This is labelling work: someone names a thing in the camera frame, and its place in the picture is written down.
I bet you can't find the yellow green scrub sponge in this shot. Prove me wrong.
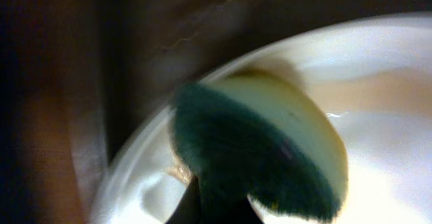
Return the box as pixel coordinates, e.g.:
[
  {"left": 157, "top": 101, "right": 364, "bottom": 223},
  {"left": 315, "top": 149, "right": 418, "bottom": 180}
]
[{"left": 171, "top": 70, "right": 348, "bottom": 223}]

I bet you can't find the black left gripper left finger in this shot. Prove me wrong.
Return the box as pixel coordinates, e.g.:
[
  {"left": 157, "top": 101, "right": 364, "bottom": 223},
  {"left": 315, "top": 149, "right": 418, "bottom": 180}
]
[{"left": 165, "top": 177, "right": 201, "bottom": 224}]

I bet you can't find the white ribbed plate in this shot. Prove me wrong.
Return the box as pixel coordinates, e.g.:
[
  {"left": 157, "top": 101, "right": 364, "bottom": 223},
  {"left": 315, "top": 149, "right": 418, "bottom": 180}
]
[{"left": 90, "top": 11, "right": 431, "bottom": 223}]

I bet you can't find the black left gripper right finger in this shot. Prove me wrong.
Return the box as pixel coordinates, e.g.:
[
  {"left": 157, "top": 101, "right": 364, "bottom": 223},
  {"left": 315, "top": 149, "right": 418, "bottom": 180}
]
[{"left": 232, "top": 198, "right": 263, "bottom": 224}]

